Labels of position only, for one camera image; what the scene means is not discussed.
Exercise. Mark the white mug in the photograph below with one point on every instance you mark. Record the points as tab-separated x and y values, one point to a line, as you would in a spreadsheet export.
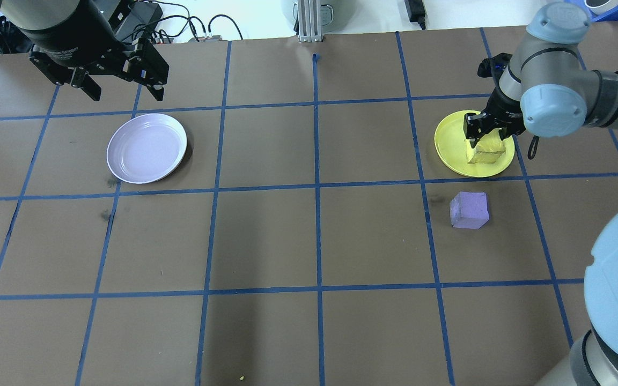
601	5

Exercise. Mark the large black power adapter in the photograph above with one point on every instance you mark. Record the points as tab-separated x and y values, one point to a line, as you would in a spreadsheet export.
145	16

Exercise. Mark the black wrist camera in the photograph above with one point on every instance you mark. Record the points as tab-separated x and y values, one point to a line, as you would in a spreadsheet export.
494	64

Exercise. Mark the yellow plate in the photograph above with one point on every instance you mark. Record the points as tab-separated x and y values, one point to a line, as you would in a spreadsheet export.
451	145

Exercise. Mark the black connector strip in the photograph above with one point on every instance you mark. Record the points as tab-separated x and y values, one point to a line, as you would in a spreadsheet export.
208	37

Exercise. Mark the yellow foam block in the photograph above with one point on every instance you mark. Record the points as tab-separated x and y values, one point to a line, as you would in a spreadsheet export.
486	153

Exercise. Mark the aluminium profile post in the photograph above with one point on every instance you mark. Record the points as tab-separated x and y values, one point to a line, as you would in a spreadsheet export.
310	21

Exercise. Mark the purple foam block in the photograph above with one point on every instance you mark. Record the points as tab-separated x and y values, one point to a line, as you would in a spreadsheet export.
469	210

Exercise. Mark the purple plate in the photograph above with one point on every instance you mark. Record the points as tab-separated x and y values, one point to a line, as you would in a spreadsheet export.
147	147

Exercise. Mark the small black power adapter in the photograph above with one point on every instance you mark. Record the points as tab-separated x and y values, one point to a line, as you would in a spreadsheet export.
415	10

